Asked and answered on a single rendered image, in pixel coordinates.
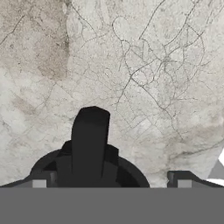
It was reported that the black round blender lid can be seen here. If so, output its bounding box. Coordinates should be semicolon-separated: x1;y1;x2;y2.
29;106;151;188

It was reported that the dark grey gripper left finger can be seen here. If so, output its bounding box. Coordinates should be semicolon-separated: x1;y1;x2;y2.
0;171;59;188

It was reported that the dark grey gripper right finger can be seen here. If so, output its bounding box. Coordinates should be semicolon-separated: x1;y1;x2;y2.
167;170;224;188

